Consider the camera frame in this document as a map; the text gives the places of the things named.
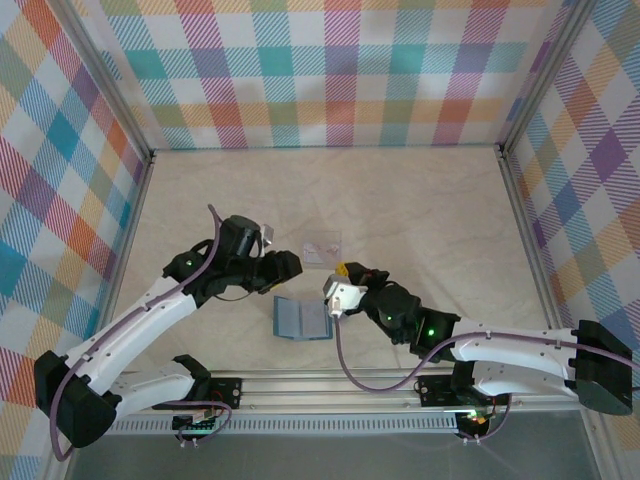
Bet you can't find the clear plastic card sleeve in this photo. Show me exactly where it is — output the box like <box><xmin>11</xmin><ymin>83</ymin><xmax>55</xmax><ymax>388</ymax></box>
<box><xmin>302</xmin><ymin>241</ymin><xmax>338</xmax><ymax>267</ymax></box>

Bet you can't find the blue card holder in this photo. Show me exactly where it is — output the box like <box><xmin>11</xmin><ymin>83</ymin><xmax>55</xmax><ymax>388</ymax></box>
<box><xmin>272</xmin><ymin>295</ymin><xmax>335</xmax><ymax>342</ymax></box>

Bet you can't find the orange lit controller board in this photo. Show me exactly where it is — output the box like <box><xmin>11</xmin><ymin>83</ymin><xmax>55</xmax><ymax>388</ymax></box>
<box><xmin>457</xmin><ymin>407</ymin><xmax>496</xmax><ymax>431</ymax></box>

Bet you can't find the green lit controller board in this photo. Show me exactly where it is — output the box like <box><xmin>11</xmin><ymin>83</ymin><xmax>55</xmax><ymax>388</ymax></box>
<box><xmin>172</xmin><ymin>407</ymin><xmax>221</xmax><ymax>434</ymax></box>

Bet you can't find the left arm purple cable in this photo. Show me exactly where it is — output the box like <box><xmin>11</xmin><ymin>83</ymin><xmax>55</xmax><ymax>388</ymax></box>
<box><xmin>52</xmin><ymin>203</ymin><xmax>226</xmax><ymax>462</ymax></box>

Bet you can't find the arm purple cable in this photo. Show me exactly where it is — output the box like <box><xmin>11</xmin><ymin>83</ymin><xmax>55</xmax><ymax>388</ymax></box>
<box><xmin>52</xmin><ymin>203</ymin><xmax>226</xmax><ymax>462</ymax></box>
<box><xmin>333</xmin><ymin>317</ymin><xmax>581</xmax><ymax>394</ymax></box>

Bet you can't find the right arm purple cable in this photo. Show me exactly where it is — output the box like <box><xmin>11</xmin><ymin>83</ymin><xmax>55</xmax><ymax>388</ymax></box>
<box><xmin>333</xmin><ymin>317</ymin><xmax>581</xmax><ymax>394</ymax></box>

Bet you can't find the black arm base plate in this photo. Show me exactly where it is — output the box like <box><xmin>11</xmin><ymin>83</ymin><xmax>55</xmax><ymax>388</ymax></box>
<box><xmin>199</xmin><ymin>377</ymin><xmax>244</xmax><ymax>412</ymax></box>
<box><xmin>417</xmin><ymin>373</ymin><xmax>511</xmax><ymax>409</ymax></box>

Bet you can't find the aluminium table side rail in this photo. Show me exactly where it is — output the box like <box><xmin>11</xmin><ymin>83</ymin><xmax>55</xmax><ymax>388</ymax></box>
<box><xmin>84</xmin><ymin>149</ymin><xmax>157</xmax><ymax>376</ymax></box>
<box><xmin>497</xmin><ymin>144</ymin><xmax>576</xmax><ymax>369</ymax></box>

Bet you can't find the aluminium mounting rail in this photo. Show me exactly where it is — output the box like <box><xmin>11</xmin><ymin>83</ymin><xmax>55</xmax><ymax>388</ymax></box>
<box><xmin>54</xmin><ymin>369</ymin><xmax>609</xmax><ymax>416</ymax></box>

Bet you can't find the slotted grey cable duct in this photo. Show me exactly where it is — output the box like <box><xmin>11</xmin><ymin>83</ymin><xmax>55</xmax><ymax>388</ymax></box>
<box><xmin>99</xmin><ymin>417</ymin><xmax>461</xmax><ymax>435</ymax></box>

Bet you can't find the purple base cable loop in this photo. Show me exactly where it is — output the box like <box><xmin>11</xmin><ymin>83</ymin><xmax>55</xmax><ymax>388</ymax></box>
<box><xmin>174</xmin><ymin>399</ymin><xmax>234</xmax><ymax>449</ymax></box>
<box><xmin>458</xmin><ymin>392</ymin><xmax>516</xmax><ymax>447</ymax></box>

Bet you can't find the aluminium frame post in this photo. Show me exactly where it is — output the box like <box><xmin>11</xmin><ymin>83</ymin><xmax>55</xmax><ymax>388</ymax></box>
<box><xmin>49</xmin><ymin>0</ymin><xmax>157</xmax><ymax>161</ymax></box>
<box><xmin>497</xmin><ymin>0</ymin><xmax>599</xmax><ymax>159</ymax></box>

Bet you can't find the aluminium frame leg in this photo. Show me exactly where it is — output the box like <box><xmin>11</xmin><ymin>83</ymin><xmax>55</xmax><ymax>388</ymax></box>
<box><xmin>42</xmin><ymin>447</ymin><xmax>71</xmax><ymax>480</ymax></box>
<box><xmin>582</xmin><ymin>409</ymin><xmax>621</xmax><ymax>480</ymax></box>

